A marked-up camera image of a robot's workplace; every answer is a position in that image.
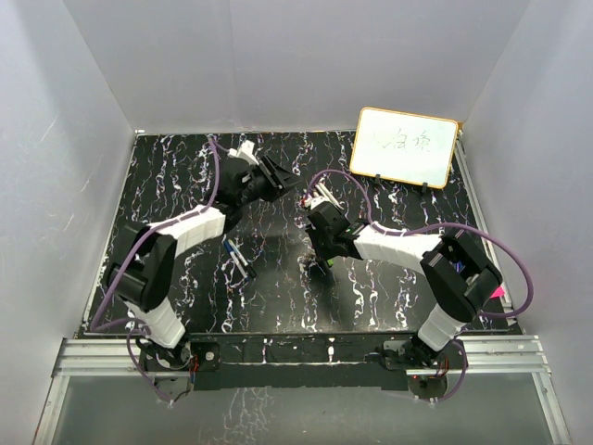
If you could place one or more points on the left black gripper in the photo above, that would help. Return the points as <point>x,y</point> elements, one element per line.
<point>277,184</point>

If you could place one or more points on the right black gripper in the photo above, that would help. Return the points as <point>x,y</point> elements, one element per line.
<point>313,233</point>

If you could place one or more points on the white pen peach cap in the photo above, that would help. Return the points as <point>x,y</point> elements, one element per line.
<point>326,193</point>

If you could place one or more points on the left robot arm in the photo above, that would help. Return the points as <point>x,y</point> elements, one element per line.
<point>143,257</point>

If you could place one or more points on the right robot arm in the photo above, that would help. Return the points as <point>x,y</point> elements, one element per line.
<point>460,275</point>

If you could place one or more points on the white pen black cap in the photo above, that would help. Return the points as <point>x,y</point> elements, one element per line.
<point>248,271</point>

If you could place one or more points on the yellow framed whiteboard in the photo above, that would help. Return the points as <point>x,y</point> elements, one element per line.
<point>403,147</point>

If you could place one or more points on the black base bar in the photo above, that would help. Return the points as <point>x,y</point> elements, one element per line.
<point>319,360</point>

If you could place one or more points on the pink clip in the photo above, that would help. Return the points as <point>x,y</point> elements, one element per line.
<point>499,292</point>

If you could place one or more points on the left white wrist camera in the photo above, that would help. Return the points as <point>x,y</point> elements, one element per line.
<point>245,151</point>

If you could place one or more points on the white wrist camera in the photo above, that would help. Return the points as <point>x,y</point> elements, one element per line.
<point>245,151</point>
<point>310,203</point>

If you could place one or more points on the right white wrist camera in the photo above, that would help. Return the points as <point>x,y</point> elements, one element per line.
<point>310,203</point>

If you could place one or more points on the aluminium frame rail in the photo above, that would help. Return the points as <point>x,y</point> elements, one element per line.
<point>486,354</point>

